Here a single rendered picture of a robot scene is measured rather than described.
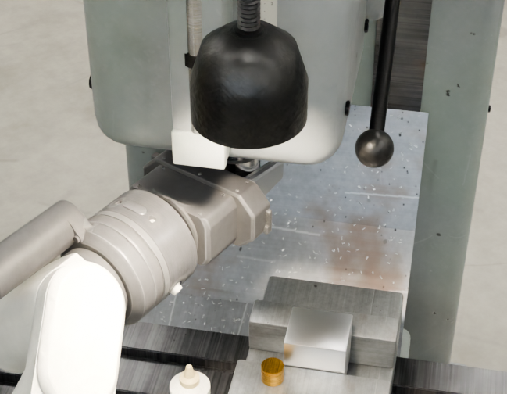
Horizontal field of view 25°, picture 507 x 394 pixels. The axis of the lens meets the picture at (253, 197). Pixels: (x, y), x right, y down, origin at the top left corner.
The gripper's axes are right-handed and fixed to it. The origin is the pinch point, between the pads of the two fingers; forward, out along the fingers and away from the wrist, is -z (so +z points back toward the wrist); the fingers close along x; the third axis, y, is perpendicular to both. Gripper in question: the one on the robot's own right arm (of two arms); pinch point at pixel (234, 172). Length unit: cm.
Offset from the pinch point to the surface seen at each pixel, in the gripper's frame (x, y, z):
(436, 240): -2, 35, -42
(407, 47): 3.8, 6.4, -38.6
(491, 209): 36, 122, -161
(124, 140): 2.7, -8.4, 11.0
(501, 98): 58, 122, -211
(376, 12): -5.4, -11.7, -13.6
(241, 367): -2.6, 20.6, 2.7
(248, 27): -14.2, -27.0, 17.8
